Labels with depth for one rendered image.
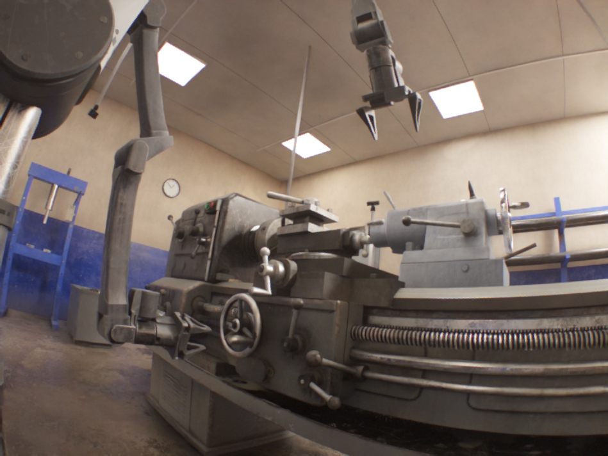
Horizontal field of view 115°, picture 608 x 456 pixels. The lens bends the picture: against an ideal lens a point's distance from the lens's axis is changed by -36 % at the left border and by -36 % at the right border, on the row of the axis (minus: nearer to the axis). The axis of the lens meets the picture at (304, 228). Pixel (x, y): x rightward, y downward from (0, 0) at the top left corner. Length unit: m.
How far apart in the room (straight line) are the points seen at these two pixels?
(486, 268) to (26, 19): 1.04
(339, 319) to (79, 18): 0.79
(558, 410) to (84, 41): 1.06
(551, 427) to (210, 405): 1.28
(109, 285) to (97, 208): 4.08
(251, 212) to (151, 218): 3.37
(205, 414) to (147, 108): 1.25
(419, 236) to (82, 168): 4.46
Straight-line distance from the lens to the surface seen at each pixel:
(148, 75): 0.78
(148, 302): 0.69
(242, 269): 1.62
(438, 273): 0.94
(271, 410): 0.97
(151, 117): 0.74
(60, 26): 0.38
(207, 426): 1.51
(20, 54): 0.35
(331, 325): 0.80
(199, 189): 5.37
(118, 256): 0.66
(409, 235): 1.09
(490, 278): 0.90
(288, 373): 0.90
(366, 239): 0.97
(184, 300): 1.49
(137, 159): 0.66
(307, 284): 0.86
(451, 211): 1.05
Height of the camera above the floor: 0.77
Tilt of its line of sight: 15 degrees up
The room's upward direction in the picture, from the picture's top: 6 degrees clockwise
